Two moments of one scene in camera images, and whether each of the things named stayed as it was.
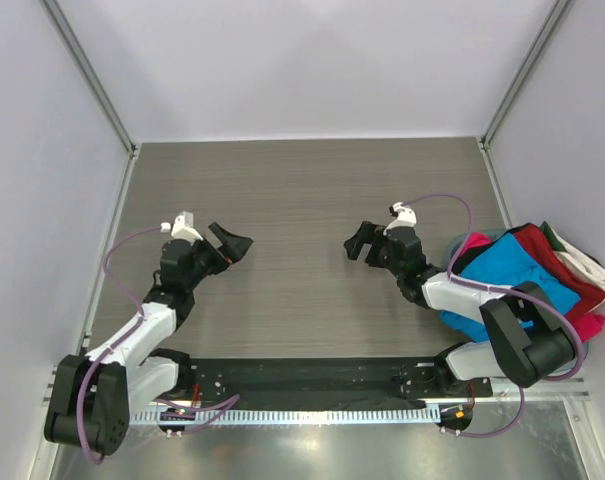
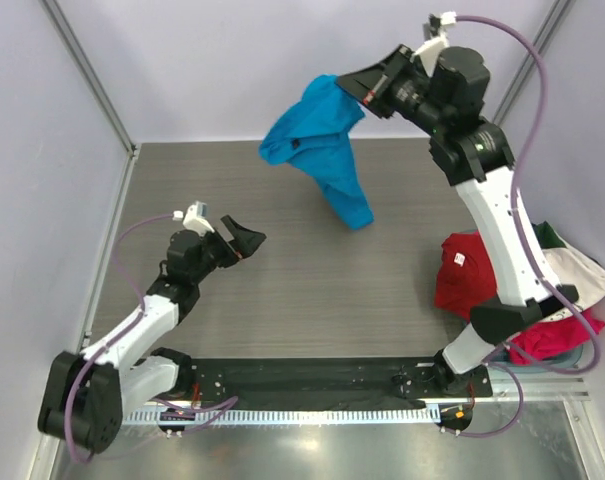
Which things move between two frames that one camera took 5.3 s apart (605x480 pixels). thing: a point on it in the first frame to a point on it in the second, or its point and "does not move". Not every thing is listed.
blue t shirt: [511, 263] to [313, 132]
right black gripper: [376, 245] to [382, 91]
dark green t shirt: [552, 238] does not move
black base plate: [305, 381] does not move
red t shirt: [537, 245] to [465, 278]
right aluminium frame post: [485, 139] does not move
